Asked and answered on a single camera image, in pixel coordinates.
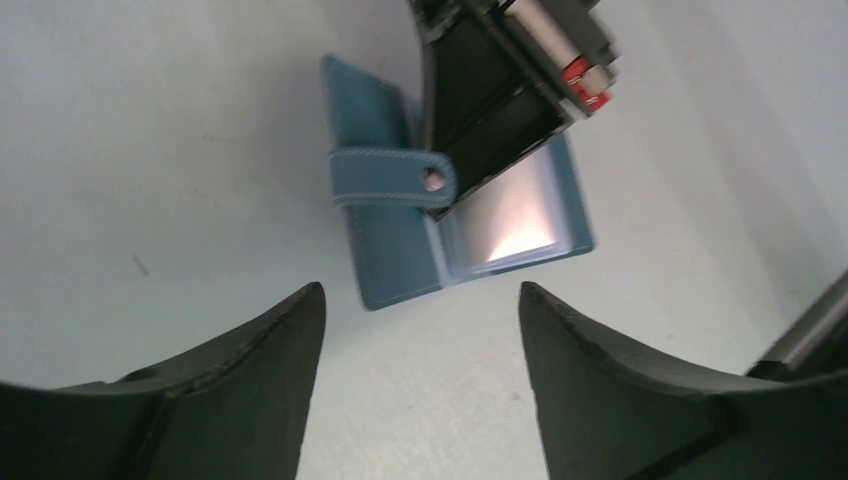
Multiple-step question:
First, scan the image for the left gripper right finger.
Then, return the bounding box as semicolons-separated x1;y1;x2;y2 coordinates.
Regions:
519;282;847;479

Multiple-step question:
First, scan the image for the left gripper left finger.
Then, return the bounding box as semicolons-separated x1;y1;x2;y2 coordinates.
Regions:
1;282;326;479

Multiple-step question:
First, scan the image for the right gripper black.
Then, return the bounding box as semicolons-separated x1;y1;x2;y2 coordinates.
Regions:
410;1;618;204

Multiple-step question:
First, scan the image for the blue leather card holder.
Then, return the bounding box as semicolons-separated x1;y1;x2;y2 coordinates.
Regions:
320;55;595;311

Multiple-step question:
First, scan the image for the aluminium frame rail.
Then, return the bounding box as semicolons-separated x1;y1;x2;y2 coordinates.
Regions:
746;274;847;382

